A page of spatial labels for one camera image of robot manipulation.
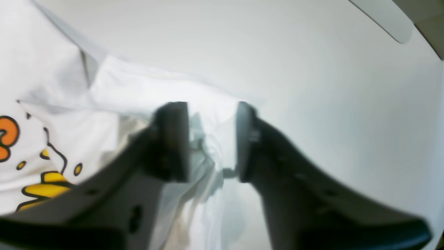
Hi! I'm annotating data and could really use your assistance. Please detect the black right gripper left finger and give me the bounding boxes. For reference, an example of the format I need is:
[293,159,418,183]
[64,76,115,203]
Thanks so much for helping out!
[1,102,190,250]

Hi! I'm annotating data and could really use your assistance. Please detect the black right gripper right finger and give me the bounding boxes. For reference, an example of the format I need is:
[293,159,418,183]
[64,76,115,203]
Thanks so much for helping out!
[236,101,432,250]

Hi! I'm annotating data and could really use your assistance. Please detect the white printed t-shirt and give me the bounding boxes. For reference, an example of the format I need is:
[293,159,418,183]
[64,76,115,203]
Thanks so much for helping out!
[1,0,259,250]

